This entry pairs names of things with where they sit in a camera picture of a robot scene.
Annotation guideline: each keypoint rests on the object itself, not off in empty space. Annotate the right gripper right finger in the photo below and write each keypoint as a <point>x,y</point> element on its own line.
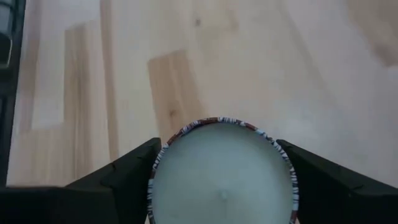
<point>320,186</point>

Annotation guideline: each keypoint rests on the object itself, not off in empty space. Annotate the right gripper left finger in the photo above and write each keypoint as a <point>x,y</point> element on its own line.
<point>124,186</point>

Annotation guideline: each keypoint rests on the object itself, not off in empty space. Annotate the white candle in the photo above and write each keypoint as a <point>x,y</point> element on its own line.
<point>222,174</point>

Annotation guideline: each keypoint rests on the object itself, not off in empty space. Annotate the black aluminium table frame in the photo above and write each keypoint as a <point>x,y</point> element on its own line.
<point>3,130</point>

